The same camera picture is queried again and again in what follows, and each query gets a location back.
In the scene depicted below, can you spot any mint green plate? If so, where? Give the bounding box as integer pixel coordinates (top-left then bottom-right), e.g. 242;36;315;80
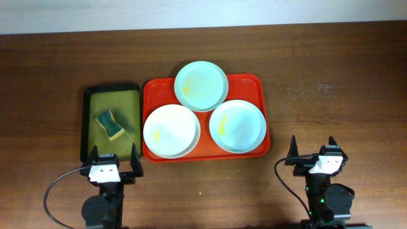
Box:
174;61;229;112

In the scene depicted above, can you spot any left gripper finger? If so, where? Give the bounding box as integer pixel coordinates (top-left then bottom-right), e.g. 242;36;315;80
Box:
130;143;144;177
83;145;98;166

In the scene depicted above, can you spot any red plastic tray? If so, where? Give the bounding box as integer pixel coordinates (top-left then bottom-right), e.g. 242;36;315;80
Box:
142;73;272;163

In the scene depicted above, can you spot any yellow green sponge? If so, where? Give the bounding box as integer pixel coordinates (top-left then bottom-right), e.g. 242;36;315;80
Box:
95;110;125;141

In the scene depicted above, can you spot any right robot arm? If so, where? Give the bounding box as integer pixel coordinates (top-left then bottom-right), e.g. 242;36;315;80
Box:
284;136;355;228

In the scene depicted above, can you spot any white plate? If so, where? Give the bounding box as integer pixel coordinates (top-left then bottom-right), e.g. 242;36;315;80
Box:
143;104;201;159

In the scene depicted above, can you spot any black tray with yellow liquid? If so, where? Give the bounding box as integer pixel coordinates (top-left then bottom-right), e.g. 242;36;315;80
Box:
79;83;142;162

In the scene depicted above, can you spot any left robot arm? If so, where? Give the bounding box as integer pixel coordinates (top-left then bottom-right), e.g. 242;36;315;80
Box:
80;144;144;229

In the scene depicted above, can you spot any light blue plate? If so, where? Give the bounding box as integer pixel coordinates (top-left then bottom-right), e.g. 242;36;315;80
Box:
209;100;267;154

